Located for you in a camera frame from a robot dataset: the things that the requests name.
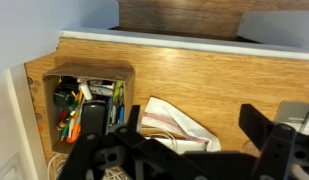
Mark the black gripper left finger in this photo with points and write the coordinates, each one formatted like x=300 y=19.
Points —
x=94 y=156

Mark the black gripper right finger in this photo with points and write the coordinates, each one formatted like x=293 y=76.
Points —
x=280 y=150

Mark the orange marker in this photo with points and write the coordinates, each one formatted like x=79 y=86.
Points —
x=74 y=135

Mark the small grey box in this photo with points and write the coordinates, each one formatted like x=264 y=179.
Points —
x=290 y=113

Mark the black stapler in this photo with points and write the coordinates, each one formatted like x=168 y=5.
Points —
x=94 y=116

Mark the blue pen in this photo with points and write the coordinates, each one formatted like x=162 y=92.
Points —
x=121 y=115

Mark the red pen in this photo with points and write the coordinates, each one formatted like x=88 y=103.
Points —
x=63 y=115

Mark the dark green round roll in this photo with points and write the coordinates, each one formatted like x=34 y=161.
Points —
x=62 y=98

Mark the white labelled marker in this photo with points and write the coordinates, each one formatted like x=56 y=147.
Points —
x=102 y=90

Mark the green pen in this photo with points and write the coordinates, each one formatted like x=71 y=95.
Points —
x=117 y=91

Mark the large open cardboard box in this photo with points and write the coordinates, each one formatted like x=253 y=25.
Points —
x=90 y=71

